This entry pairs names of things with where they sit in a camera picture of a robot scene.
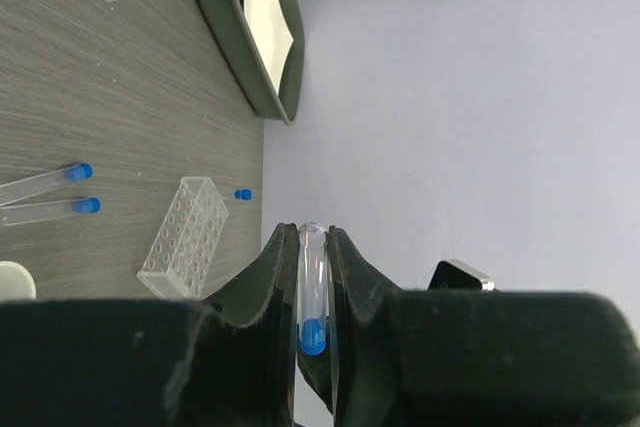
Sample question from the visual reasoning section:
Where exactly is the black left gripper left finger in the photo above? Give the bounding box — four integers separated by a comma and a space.
1, 224, 298, 426

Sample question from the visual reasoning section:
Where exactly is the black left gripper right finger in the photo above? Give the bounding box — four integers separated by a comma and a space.
328, 227, 639, 426

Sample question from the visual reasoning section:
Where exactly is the clear acrylic test tube rack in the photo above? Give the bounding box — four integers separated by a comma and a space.
136, 177, 229, 299

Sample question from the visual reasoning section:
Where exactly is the blue-capped test tube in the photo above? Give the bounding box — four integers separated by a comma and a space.
297, 222, 329, 356
233, 188, 262, 202
1, 197, 101, 227
0, 163, 93, 206

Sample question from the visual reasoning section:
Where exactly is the white ceramic crucible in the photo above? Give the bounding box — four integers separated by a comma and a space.
0, 261, 37, 302

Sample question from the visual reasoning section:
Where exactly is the dark green plastic tray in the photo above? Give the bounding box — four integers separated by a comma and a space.
196, 0, 305, 125

